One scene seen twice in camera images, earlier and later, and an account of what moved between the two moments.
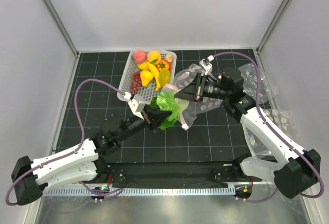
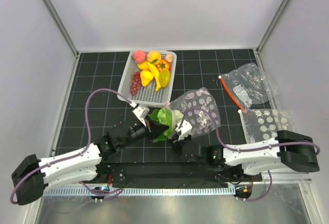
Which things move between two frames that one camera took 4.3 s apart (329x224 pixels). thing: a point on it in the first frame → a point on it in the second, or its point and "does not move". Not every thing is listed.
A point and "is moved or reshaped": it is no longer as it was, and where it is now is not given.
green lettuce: (166, 101) is moved or reshaped
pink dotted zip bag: (188, 109) → (201, 122)
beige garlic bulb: (169, 57) does not move
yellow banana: (156, 73) does not move
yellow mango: (143, 66) does not move
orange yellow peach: (153, 57) does not move
